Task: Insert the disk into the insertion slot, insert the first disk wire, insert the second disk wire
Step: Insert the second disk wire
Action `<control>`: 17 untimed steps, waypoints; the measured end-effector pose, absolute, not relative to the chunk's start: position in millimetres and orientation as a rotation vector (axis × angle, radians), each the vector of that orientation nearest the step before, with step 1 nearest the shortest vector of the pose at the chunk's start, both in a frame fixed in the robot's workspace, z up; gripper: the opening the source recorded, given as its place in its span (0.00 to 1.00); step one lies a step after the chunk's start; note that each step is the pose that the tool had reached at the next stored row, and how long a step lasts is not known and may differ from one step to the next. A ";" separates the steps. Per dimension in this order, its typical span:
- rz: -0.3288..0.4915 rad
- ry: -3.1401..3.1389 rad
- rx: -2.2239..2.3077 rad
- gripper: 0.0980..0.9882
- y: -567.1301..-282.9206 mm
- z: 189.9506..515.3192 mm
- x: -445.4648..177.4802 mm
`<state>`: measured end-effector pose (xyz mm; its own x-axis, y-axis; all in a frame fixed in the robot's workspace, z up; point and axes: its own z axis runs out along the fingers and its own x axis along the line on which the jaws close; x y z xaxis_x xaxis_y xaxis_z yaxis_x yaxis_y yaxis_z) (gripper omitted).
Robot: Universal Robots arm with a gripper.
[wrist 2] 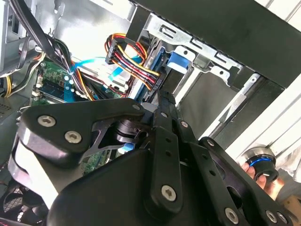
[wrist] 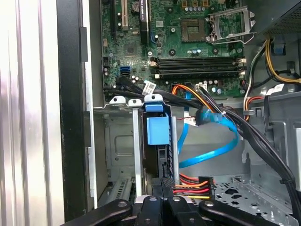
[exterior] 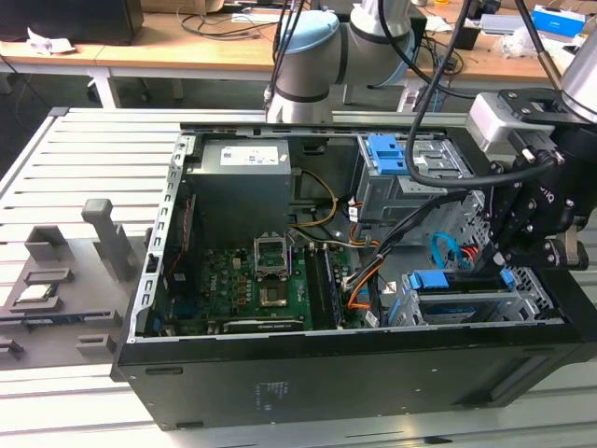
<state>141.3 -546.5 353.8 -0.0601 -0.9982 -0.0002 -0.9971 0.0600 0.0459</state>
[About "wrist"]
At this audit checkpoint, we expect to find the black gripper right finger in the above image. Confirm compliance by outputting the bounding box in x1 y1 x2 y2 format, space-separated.
168 178 278 226

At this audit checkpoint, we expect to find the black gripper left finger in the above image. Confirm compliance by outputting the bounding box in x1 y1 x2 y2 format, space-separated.
61 178 169 226

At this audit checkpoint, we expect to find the blue disk wire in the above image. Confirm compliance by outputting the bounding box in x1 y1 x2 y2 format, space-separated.
176 91 241 169

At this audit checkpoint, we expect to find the grey metal disk bay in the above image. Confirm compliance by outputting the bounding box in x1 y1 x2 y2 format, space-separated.
93 95 181 204

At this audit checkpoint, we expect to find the black RAM slot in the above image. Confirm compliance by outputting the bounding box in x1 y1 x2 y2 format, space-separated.
150 67 247 74
151 73 246 80
150 61 247 68
150 56 247 63

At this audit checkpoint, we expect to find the long black expansion slot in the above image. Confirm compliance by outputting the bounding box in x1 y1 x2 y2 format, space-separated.
139 0 151 45

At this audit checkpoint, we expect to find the short black expansion slot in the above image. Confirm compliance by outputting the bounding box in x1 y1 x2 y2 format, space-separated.
111 0 118 41

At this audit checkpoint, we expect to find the white expansion slot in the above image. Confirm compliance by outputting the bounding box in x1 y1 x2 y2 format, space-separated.
120 0 129 32

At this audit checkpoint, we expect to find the grey metal drive cage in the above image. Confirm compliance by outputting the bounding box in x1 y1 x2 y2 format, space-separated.
242 93 301 176

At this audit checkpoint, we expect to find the black and grey PC case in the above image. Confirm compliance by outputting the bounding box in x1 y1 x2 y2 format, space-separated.
56 0 301 226

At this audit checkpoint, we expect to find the green motherboard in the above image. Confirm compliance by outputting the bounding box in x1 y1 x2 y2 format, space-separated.
101 0 247 98

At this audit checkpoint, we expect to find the CPU socket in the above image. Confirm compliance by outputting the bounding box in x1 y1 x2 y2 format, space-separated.
180 18 207 43

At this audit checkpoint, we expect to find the metal socket cover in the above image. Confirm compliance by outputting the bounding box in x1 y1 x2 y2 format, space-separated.
208 5 256 45

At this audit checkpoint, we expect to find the red orange yellow disk wire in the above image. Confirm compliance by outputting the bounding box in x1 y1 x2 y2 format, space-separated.
173 173 215 202

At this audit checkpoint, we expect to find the black cable bundle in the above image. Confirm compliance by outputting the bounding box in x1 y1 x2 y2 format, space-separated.
103 77 301 223

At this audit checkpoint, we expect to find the white and red wire bundle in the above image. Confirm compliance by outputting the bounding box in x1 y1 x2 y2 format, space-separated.
243 42 268 121

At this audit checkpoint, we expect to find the metal wire locking lever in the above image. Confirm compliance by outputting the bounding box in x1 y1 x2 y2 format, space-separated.
210 32 257 46

